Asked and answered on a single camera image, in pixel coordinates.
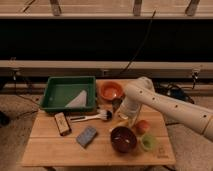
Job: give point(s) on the orange round fruit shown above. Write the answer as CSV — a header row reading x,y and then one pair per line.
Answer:
x,y
142,126

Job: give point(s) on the blue sponge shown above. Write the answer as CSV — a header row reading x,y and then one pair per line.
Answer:
x,y
86,136

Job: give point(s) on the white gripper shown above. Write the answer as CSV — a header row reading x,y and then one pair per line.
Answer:
x,y
129,115

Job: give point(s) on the orange bowl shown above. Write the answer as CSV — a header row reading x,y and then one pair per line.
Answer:
x,y
110,90

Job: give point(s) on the green plastic tray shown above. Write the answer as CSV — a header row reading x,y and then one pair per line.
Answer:
x,y
60,91

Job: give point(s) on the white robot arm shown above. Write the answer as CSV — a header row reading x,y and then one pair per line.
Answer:
x,y
141,92

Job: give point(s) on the yellow banana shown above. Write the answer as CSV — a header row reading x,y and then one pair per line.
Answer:
x,y
120,123

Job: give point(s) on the white dish brush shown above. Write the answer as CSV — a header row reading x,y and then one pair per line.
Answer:
x,y
102,114

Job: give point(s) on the dark brown bowl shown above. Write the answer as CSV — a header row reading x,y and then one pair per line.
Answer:
x,y
123,139

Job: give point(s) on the brown rectangular box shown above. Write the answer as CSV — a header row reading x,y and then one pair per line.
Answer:
x,y
62,124

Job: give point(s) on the green cup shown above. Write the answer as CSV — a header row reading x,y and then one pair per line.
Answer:
x,y
148,142

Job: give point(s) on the wooden table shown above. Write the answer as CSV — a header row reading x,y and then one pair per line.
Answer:
x,y
47,148

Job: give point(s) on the white triangular cloth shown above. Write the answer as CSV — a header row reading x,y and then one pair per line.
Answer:
x,y
79,101

